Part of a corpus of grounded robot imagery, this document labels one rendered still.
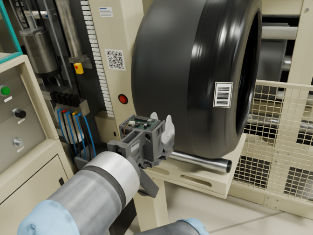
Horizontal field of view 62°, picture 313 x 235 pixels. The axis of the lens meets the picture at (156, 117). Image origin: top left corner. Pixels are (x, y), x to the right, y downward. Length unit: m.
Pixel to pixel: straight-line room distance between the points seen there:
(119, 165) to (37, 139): 0.80
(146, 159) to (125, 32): 0.51
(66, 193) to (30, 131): 0.79
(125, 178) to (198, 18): 0.42
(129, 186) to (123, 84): 0.62
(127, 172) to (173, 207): 1.54
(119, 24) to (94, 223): 0.66
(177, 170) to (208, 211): 0.99
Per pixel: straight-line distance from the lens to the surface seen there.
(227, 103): 0.63
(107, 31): 0.92
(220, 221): 1.88
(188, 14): 0.68
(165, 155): 0.51
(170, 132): 0.56
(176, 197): 1.99
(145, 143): 0.47
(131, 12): 0.91
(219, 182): 0.92
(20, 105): 1.09
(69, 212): 0.35
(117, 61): 0.95
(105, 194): 0.37
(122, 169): 0.40
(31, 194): 1.17
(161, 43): 0.67
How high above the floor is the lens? 1.54
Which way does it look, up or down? 33 degrees down
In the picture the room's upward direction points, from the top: 7 degrees counter-clockwise
